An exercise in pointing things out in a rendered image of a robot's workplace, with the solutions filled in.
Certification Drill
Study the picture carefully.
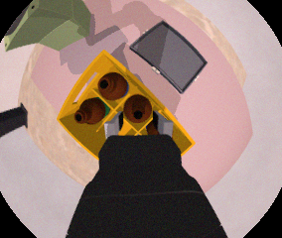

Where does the yellow bottle crate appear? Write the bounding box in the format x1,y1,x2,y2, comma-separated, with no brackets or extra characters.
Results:
57,50,195,159

